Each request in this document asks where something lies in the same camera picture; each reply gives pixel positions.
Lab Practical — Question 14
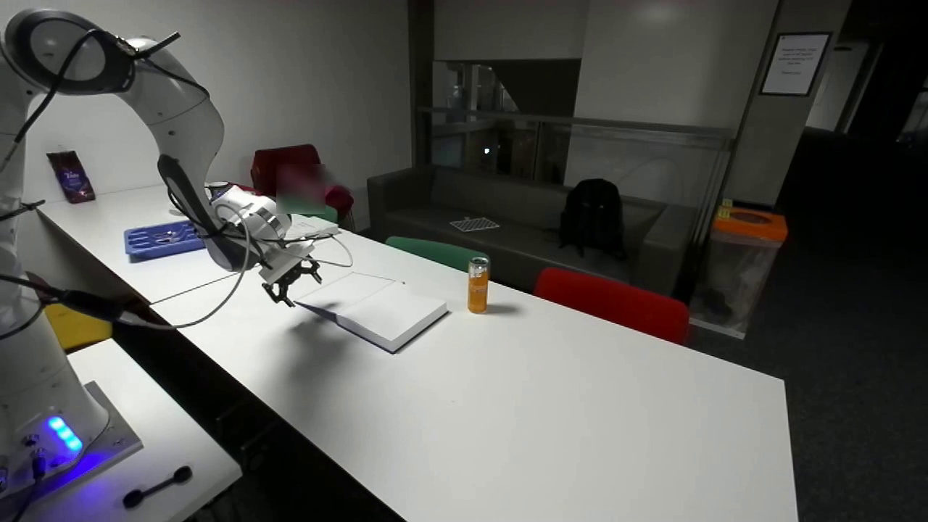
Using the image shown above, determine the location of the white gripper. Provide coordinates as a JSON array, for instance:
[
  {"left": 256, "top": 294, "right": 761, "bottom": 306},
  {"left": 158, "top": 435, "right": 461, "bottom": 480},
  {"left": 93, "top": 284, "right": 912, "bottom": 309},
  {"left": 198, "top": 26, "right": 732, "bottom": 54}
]
[{"left": 252, "top": 234, "right": 329, "bottom": 309}]

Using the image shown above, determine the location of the green chair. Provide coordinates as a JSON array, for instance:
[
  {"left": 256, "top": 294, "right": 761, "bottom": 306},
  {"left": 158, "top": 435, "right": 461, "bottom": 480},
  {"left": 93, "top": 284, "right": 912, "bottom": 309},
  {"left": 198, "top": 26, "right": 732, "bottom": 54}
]
[
  {"left": 383, "top": 231, "right": 491, "bottom": 276},
  {"left": 278, "top": 194, "right": 343, "bottom": 226}
]

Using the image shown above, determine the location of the maroon armchair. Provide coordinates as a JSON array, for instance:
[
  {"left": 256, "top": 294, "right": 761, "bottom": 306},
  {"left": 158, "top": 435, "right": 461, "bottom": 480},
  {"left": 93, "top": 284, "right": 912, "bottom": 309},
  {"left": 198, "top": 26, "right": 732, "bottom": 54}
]
[{"left": 246, "top": 141, "right": 356, "bottom": 231}]

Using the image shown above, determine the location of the blue plastic tray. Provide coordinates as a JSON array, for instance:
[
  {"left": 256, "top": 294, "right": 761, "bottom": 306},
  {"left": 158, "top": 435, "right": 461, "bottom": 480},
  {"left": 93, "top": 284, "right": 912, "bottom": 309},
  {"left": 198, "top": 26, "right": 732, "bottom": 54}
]
[{"left": 123, "top": 216, "right": 213, "bottom": 263}]

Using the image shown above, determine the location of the orange bottle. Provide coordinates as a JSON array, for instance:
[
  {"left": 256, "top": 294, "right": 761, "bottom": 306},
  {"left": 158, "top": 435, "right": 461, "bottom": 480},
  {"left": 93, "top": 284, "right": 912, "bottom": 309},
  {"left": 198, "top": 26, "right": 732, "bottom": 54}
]
[{"left": 465, "top": 251, "right": 493, "bottom": 316}]

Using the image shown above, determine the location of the magazine with white cover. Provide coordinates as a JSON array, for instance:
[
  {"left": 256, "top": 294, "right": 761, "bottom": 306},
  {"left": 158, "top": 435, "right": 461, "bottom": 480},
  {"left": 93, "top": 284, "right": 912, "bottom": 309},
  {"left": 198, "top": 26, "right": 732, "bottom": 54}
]
[{"left": 446, "top": 210, "right": 504, "bottom": 236}]

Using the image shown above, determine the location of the grey sofa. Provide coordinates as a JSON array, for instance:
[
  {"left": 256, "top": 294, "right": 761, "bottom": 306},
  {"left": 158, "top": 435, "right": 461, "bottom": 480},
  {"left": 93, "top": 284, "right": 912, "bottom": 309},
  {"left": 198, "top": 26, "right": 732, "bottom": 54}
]
[{"left": 367, "top": 164, "right": 702, "bottom": 297}]

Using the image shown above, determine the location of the yellow chair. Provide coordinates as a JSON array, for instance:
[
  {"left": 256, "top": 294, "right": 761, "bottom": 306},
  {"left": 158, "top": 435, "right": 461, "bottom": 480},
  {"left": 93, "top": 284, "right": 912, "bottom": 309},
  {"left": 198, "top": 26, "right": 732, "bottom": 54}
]
[{"left": 42, "top": 297, "right": 117, "bottom": 352}]

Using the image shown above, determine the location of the tablet with purple screen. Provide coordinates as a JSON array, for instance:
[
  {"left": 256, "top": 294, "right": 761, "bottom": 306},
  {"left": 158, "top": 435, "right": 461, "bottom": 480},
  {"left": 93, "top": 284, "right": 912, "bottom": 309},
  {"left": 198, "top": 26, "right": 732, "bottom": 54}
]
[{"left": 43, "top": 148, "right": 98, "bottom": 205}]

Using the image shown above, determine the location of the black dumbbell-shaped tool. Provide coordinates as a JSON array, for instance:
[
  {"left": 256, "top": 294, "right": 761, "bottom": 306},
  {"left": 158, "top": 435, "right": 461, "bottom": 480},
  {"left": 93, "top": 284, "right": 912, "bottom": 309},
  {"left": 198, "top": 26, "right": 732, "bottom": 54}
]
[{"left": 123, "top": 464, "right": 194, "bottom": 512}]

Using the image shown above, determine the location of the black backpack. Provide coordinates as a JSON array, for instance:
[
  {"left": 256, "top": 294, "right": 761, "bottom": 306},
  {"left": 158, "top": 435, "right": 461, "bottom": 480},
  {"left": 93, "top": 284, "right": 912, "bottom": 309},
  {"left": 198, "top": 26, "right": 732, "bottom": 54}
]
[{"left": 558, "top": 176, "right": 630, "bottom": 260}]

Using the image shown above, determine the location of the red chair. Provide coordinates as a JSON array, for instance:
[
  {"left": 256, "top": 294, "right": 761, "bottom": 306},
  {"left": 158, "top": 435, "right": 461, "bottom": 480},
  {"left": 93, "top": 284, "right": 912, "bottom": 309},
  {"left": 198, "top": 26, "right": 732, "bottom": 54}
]
[{"left": 530, "top": 265, "right": 694, "bottom": 347}]

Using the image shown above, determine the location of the bin with orange lid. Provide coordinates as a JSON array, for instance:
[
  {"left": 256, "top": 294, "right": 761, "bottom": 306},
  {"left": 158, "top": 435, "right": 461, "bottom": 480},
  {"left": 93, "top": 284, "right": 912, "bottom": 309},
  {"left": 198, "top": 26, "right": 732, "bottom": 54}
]
[{"left": 691, "top": 200, "right": 791, "bottom": 341}]

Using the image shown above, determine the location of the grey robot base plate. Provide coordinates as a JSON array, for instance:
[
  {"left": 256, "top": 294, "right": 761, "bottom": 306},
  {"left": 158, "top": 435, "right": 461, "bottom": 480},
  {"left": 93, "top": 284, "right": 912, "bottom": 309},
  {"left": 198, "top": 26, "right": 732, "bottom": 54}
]
[{"left": 0, "top": 379, "right": 146, "bottom": 506}]

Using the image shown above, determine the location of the glass railing with metal rail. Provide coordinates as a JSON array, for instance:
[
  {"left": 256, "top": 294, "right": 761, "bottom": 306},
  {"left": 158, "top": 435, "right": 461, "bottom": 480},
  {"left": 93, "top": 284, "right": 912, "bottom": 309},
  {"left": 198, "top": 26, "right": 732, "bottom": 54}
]
[{"left": 414, "top": 102, "right": 739, "bottom": 197}]

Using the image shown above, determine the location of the white wall notice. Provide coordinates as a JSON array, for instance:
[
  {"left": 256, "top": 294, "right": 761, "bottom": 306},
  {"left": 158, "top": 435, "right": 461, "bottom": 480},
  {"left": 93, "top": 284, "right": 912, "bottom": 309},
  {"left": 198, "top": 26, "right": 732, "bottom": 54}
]
[{"left": 757, "top": 29, "right": 835, "bottom": 97}]

